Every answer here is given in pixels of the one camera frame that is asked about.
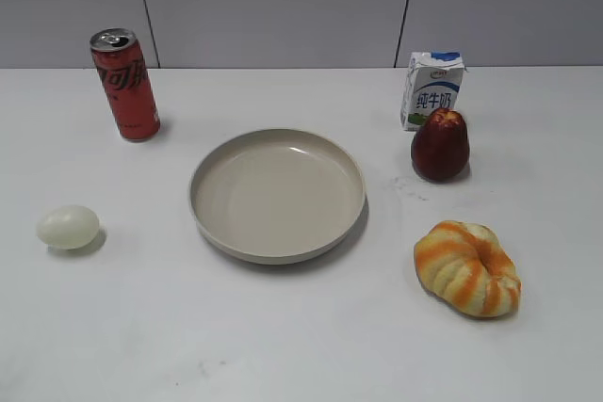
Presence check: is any beige round plate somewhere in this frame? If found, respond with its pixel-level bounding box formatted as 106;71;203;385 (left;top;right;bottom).
188;128;367;265

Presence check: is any orange striped croissant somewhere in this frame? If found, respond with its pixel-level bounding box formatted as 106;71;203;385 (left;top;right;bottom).
414;220;521;318

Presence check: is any white egg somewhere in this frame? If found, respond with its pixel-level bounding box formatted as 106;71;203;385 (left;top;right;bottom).
36;205;100;249

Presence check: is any white blue milk carton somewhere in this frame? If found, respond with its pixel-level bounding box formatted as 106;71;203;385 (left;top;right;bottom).
400;52;465;131

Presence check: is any dark red wax apple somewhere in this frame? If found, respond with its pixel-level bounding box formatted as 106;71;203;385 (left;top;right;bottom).
411;107;470;182

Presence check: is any red cola can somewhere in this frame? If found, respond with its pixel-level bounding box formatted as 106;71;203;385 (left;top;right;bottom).
90;28;160;141

